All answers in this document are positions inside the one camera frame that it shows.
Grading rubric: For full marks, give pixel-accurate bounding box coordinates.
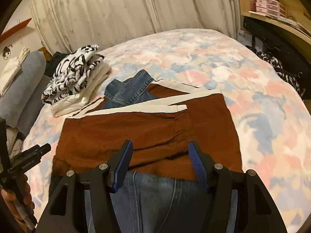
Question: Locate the blue denim jacket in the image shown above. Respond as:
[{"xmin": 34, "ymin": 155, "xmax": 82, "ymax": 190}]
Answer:
[{"xmin": 83, "ymin": 69, "xmax": 239, "ymax": 233}]

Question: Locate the rust brown garment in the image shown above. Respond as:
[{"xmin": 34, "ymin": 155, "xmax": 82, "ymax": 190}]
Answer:
[{"xmin": 50, "ymin": 81, "xmax": 242, "ymax": 189}]

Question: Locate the black clothing pile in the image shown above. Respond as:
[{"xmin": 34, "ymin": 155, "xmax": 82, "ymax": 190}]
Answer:
[{"xmin": 44, "ymin": 52, "xmax": 68, "ymax": 78}]

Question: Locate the person's left hand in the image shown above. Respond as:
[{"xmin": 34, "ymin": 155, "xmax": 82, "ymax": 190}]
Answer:
[{"xmin": 1, "ymin": 174, "xmax": 36, "ymax": 226}]

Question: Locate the grey pillow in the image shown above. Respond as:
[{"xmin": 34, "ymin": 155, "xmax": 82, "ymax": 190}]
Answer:
[{"xmin": 1, "ymin": 50, "xmax": 50, "ymax": 136}]

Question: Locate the floral bedspread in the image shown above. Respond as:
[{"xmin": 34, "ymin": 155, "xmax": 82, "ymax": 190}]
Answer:
[{"xmin": 24, "ymin": 29, "xmax": 310, "ymax": 232}]

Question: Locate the black white patterned folded duvet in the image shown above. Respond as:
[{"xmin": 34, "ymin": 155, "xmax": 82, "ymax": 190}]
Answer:
[{"xmin": 41, "ymin": 44, "xmax": 111, "ymax": 117}]

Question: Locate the white patterned curtain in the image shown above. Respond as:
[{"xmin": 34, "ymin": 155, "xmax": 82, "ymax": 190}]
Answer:
[{"xmin": 29, "ymin": 0, "xmax": 241, "ymax": 53}]

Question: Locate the wooden bookshelf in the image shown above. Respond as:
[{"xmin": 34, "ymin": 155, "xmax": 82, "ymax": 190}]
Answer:
[{"xmin": 239, "ymin": 0, "xmax": 310, "ymax": 62}]

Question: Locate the pink drawer organizer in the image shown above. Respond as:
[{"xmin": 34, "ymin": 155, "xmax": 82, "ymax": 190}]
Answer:
[{"xmin": 250, "ymin": 0, "xmax": 287, "ymax": 18}]

